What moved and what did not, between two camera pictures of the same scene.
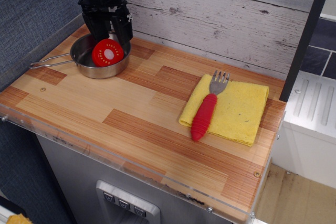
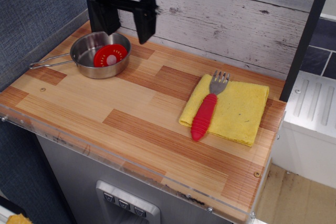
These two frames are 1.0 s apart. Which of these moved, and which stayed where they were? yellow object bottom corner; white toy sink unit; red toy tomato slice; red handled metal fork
Moved: red toy tomato slice
Stayed: red handled metal fork; yellow object bottom corner; white toy sink unit
